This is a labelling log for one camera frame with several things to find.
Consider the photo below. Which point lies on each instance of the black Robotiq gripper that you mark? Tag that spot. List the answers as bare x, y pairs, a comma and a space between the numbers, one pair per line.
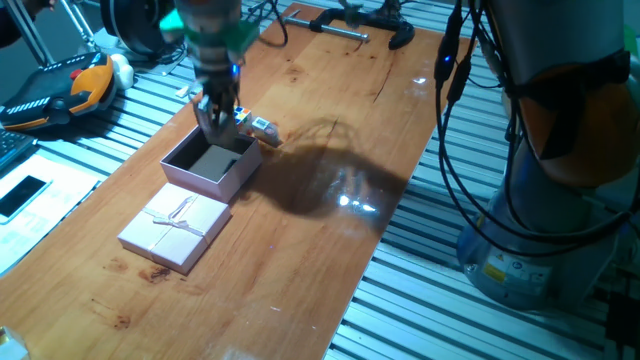
216, 85

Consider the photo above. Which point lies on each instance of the pink gift box lid ribbon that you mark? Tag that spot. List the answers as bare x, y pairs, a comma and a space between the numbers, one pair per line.
175, 235

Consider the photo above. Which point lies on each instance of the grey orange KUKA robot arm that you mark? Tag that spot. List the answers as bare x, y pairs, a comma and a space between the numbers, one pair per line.
550, 40

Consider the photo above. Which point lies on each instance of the dark sleeved forearm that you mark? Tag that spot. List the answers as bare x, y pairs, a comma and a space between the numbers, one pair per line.
10, 27

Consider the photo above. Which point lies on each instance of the pink gift box base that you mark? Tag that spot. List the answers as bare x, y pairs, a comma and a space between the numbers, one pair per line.
235, 175

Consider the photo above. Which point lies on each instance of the person's hand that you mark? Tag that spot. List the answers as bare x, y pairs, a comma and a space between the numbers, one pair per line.
40, 5

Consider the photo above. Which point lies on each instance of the small white plastic piece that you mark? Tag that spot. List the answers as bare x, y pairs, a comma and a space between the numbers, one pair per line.
182, 91

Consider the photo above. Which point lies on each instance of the white round toy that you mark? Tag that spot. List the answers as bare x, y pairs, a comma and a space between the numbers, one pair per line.
122, 70

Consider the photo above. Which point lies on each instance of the black filament spool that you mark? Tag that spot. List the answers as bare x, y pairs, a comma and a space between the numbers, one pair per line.
135, 25

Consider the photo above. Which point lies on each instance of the black orange teach pendant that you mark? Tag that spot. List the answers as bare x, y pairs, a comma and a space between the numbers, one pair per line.
55, 95

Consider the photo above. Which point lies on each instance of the grey metal rod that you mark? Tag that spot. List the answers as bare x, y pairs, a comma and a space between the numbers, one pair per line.
32, 35
77, 22

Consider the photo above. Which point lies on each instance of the white paper pad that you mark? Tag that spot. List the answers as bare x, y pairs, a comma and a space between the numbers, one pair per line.
65, 200

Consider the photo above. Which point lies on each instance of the black metal bar clamp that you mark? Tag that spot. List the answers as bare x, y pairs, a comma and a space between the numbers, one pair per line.
365, 20

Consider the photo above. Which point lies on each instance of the glossy wooden board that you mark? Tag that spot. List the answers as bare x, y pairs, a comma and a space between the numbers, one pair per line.
250, 300

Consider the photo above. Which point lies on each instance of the black computer keyboard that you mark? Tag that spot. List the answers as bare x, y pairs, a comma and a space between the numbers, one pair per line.
12, 147

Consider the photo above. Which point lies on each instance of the white smartphone black screen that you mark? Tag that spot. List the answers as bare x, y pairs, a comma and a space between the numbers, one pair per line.
22, 197

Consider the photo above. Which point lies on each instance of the gold foil white package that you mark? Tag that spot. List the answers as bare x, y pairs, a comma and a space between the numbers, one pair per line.
12, 345

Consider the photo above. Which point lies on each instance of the green cloth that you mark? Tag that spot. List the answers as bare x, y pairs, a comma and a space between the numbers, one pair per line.
631, 40

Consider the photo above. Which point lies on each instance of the green gripper mount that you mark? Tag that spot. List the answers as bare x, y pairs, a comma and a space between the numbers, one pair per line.
245, 35

